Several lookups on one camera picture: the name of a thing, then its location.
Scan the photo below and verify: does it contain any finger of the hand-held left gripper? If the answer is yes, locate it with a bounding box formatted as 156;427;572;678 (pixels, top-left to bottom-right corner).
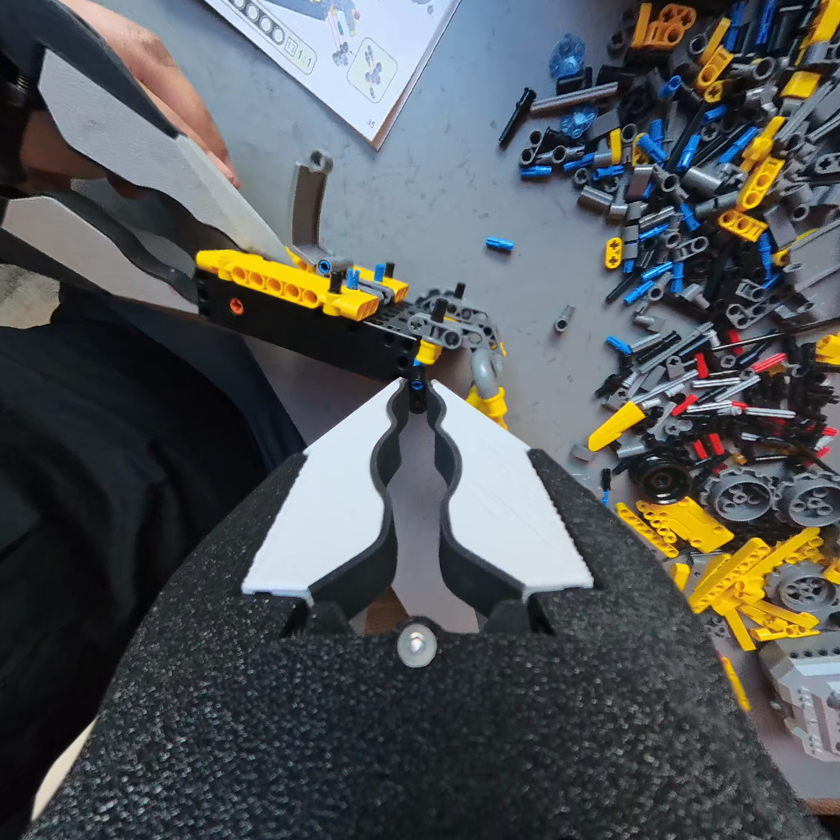
0;191;207;317
37;50;298;265

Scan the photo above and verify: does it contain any pile of loose brick parts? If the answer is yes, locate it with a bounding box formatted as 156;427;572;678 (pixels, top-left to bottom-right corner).
499;0;840;788

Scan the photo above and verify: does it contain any yellow black brick vehicle model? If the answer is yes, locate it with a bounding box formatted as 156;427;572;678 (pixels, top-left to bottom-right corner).
195;151;514;429

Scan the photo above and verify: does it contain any grey desk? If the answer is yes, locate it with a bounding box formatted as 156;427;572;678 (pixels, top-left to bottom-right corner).
79;0;840;817

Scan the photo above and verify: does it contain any person's left hand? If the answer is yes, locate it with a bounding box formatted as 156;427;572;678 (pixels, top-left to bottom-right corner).
27;0;244;195

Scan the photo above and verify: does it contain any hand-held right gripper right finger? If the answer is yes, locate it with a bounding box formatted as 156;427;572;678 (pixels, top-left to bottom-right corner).
427;381;594;599

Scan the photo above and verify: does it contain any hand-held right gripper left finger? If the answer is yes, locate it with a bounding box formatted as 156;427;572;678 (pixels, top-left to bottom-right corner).
241;381;399;606

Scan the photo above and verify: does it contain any instruction booklet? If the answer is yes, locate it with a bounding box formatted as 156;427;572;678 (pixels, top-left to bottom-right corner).
204;0;462;149

